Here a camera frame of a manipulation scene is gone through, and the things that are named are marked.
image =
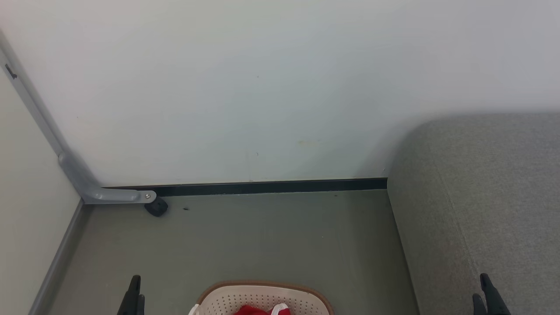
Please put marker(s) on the grey skirting strip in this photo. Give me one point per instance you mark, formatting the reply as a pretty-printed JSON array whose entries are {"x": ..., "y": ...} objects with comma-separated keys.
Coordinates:
[{"x": 59, "y": 258}]

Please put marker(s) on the cream perforated laundry basket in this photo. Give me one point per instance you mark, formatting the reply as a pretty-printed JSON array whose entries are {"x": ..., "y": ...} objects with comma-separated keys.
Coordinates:
[{"x": 245, "y": 298}]

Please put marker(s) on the grey metal frame leg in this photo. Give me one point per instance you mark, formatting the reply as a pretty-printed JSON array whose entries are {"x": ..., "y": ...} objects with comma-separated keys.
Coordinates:
[{"x": 78, "y": 177}]

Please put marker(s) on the black baseboard strip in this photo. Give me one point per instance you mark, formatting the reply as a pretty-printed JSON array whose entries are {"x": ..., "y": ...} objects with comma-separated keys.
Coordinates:
[{"x": 271, "y": 187}]

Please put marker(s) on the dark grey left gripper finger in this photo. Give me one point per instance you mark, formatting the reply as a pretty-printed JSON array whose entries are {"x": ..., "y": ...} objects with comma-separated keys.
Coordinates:
[
  {"x": 134, "y": 294},
  {"x": 141, "y": 305}
]

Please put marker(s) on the red cloth garment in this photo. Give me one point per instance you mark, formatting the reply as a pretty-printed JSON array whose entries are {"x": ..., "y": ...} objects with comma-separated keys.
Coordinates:
[{"x": 253, "y": 311}]

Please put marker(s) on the grey fabric sofa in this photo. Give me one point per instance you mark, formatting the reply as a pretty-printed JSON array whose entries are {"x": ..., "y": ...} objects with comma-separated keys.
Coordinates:
[{"x": 481, "y": 210}]

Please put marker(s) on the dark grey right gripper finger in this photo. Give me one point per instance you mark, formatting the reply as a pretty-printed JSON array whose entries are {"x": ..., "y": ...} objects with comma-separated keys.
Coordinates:
[
  {"x": 478, "y": 306},
  {"x": 493, "y": 297}
]

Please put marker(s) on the black caster wheel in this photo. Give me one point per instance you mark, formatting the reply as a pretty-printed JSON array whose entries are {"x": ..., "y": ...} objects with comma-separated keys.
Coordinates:
[{"x": 156, "y": 208}]

